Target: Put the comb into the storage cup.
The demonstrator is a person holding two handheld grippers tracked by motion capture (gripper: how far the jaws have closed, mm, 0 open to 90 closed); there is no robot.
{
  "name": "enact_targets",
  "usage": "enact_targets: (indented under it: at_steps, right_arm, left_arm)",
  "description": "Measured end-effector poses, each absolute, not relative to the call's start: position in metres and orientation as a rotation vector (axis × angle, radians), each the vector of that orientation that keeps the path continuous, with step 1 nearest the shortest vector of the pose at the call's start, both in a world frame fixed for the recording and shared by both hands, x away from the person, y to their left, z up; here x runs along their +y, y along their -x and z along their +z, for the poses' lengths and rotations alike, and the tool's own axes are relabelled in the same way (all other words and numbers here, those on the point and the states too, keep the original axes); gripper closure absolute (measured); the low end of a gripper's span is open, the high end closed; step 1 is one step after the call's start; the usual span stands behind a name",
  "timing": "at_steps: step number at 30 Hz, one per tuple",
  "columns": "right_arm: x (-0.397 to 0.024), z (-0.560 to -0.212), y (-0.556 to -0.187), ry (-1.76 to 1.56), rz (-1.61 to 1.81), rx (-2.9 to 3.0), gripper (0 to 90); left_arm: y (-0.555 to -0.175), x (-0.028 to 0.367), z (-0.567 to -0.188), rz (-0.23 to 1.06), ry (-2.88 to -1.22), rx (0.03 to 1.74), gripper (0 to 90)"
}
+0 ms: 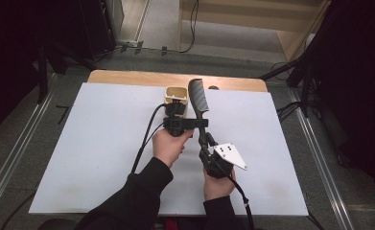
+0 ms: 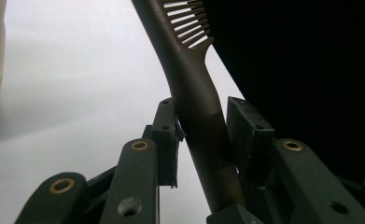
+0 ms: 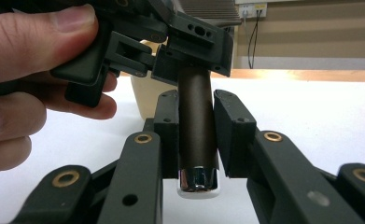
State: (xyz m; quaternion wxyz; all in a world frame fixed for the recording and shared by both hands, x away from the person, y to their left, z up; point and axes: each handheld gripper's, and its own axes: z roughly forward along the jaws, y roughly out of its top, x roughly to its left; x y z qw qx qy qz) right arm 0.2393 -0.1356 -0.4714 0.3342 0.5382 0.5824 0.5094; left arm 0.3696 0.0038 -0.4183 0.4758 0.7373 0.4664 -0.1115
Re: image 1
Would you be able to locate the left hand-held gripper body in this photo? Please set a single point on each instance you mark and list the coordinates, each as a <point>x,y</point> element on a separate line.
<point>178,124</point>

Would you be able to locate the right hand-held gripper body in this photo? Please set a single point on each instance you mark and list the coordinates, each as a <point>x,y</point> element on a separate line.
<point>229,156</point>

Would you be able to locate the beige square holder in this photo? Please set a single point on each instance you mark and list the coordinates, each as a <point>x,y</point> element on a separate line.
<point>176,92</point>

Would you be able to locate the dark brown comb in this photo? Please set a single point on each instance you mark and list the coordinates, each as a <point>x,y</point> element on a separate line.
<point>198,96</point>

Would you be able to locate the person's left hand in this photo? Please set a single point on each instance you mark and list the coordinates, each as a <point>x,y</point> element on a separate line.
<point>169,147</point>

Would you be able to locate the person's right hand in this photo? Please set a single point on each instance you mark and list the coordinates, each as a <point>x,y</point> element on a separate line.
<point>217,188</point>

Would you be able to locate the small dark round object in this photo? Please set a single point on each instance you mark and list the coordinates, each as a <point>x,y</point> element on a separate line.
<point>213,87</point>

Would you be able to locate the wooden table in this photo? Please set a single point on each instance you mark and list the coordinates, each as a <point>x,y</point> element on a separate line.
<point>137,77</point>

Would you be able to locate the white table board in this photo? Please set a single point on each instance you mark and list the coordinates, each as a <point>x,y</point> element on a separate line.
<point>105,153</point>

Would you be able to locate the wooden bench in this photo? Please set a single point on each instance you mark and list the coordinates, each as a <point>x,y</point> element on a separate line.
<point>239,22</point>

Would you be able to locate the black metal stand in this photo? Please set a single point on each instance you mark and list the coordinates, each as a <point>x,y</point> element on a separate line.
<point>42,73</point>
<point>303,73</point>

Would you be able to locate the dark curtain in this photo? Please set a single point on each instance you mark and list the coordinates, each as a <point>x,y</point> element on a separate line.
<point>361,80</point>
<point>6,48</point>

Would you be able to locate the metal floor rail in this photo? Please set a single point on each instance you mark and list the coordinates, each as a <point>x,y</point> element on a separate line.
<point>322,159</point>
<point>15,156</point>

